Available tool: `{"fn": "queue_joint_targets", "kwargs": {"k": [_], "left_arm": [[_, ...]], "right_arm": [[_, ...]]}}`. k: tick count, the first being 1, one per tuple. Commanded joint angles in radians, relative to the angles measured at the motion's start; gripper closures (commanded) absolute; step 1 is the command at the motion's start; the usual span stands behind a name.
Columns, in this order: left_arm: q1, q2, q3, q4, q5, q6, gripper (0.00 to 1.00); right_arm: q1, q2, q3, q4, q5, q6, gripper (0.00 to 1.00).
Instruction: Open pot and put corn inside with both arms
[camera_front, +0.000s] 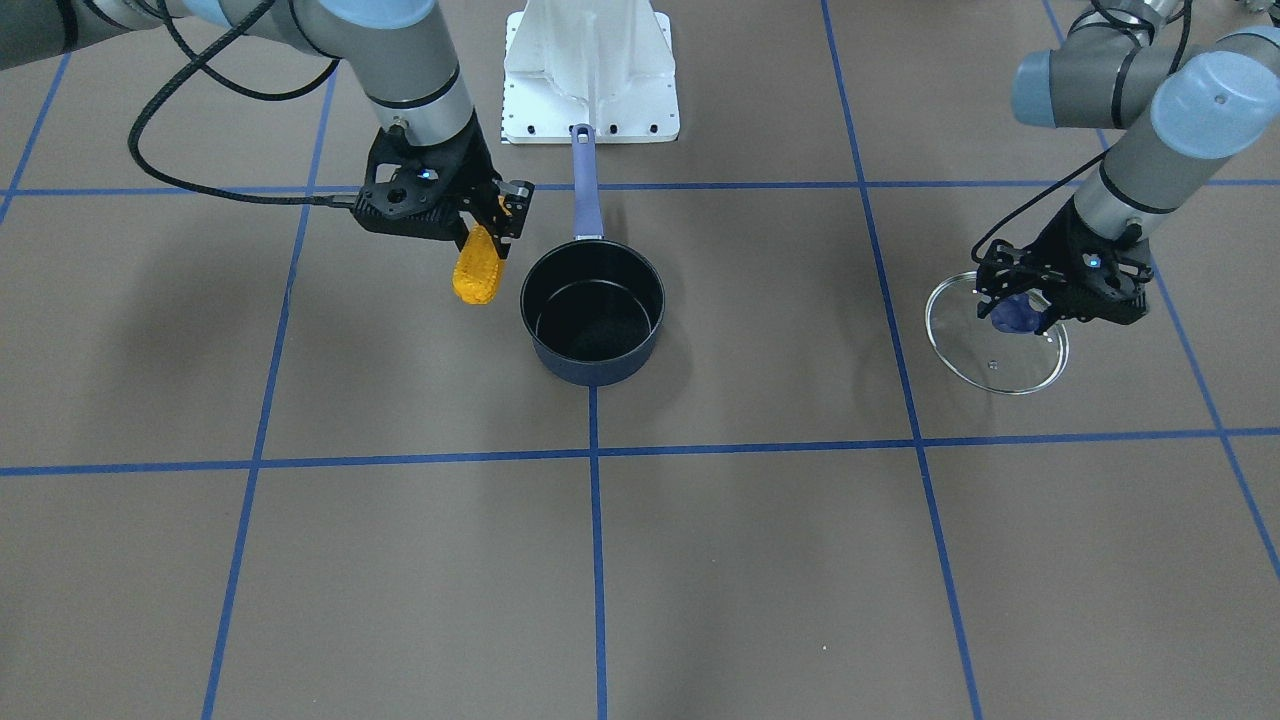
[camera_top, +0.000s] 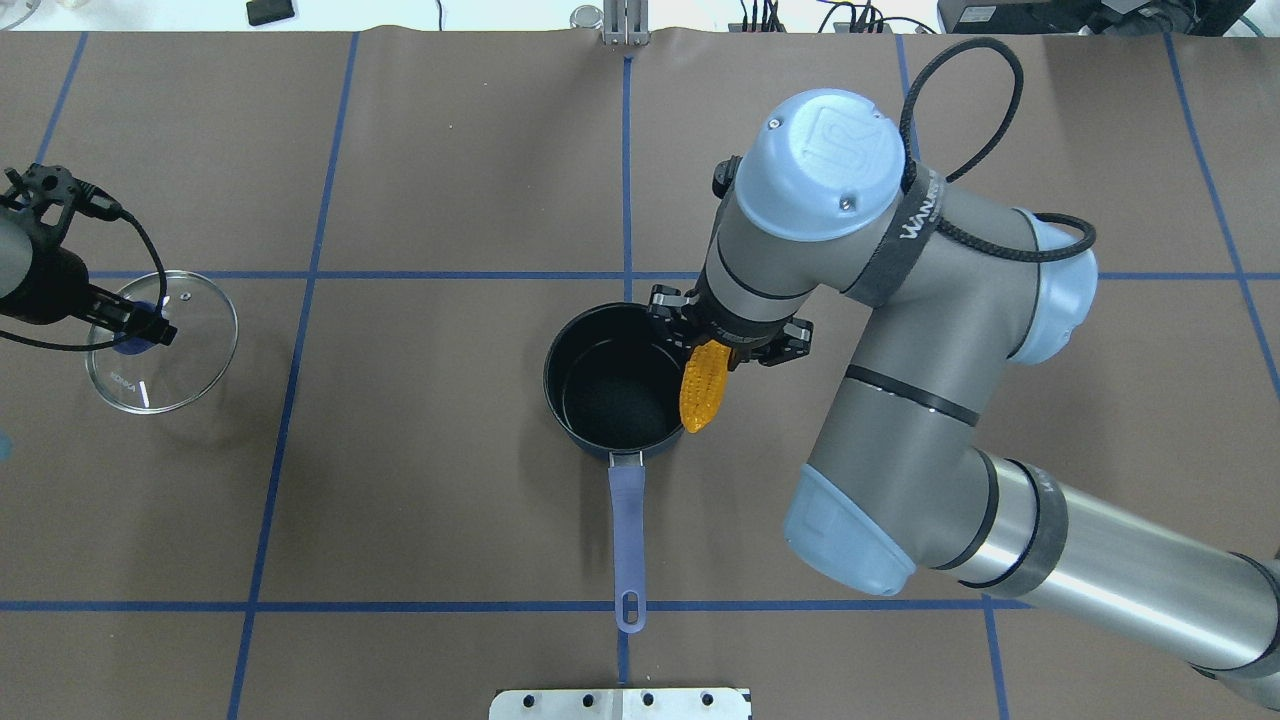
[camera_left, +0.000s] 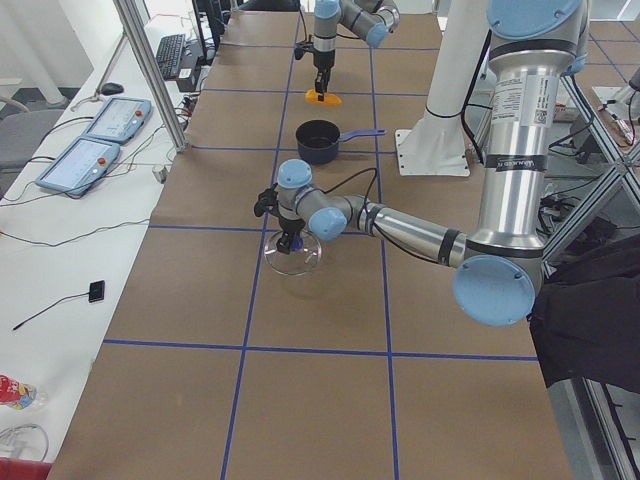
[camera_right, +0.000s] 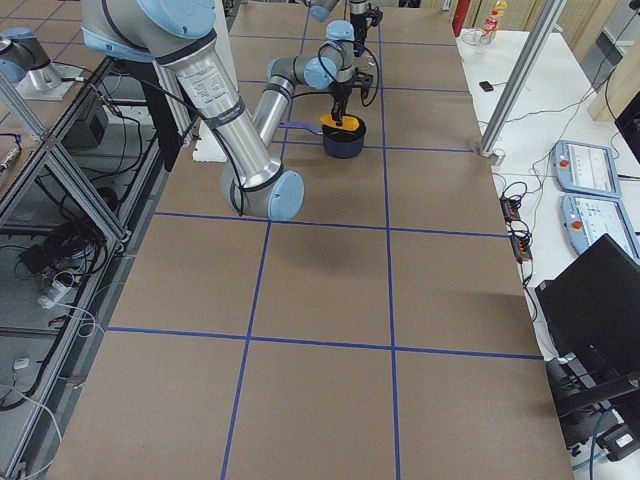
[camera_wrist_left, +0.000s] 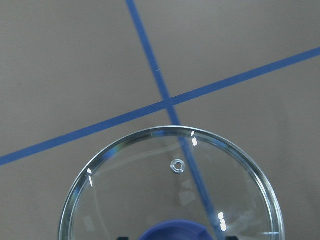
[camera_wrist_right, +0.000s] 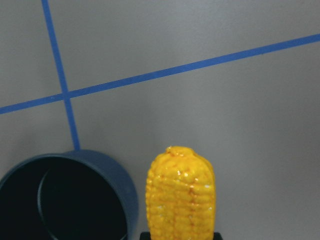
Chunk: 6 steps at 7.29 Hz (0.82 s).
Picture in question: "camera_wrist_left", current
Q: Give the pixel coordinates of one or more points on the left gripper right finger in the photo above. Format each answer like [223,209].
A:
[230,238]

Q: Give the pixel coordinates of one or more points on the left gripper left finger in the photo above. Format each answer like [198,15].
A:
[123,238]

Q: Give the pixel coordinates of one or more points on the glass lid blue knob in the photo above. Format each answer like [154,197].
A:
[171,183]

